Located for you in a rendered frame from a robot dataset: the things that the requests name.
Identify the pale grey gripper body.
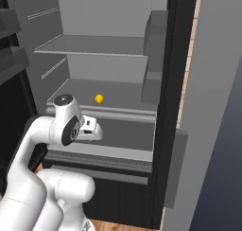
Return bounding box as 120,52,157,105
78,123,104,144

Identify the grey fridge drawer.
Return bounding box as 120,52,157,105
43,110,158,174

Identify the grey fridge shelf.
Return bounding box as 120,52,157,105
33,33,149,58
45,78,159,114

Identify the black fridge door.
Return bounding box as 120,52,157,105
0,0,49,198

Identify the black fridge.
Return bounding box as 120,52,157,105
0,0,202,231

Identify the grey fridge door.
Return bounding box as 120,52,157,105
159,0,242,231

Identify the grey door bin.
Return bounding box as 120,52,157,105
0,8,22,41
144,9,169,58
163,128,189,209
140,70,164,105
0,46,31,86

